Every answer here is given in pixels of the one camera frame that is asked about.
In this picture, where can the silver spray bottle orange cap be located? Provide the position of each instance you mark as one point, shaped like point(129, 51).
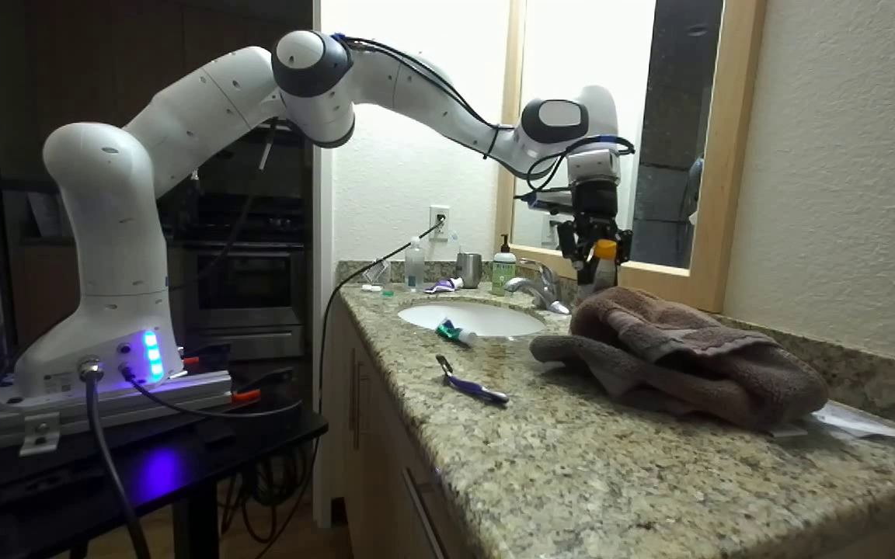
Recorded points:
point(608, 255)

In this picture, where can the clear plastic water bottle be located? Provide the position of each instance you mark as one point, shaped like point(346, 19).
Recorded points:
point(415, 269)

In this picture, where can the orange clamp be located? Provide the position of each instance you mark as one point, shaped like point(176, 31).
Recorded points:
point(246, 395)

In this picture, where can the aluminium mounting rail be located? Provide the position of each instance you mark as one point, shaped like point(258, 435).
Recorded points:
point(156, 399)

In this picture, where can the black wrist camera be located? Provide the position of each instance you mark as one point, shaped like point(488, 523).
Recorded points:
point(546, 200)

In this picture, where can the black robot table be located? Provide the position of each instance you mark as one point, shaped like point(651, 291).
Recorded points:
point(156, 467)

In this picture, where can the wood framed mirror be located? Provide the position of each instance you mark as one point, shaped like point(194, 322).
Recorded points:
point(738, 156)

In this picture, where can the chrome faucet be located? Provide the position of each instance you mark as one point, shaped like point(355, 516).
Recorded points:
point(542, 291)

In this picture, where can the brown folded towel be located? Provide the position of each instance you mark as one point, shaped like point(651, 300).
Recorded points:
point(674, 351)

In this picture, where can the metal toothbrush cup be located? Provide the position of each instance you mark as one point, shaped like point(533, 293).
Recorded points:
point(469, 272)

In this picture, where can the white oval sink basin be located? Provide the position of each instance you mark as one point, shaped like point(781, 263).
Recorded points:
point(474, 317)

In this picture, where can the green white toothpaste tube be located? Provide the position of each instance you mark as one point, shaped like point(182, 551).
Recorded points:
point(450, 333)

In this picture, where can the green soap pump bottle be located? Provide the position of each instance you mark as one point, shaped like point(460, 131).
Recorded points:
point(503, 272)

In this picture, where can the dark equipment rack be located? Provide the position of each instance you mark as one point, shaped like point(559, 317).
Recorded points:
point(248, 281)

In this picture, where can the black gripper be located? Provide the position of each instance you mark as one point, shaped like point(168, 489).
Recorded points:
point(594, 202)

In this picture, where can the beige vanity cabinet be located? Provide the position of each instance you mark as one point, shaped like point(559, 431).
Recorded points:
point(374, 446)

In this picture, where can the white door frame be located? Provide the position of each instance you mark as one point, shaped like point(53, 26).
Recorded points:
point(324, 156)

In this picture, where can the purple packet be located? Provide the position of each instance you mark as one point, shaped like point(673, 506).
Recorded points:
point(446, 283)

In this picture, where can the white wall outlet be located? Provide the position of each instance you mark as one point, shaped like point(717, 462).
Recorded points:
point(440, 213)

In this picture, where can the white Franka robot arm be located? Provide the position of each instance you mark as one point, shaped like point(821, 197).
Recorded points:
point(116, 207)

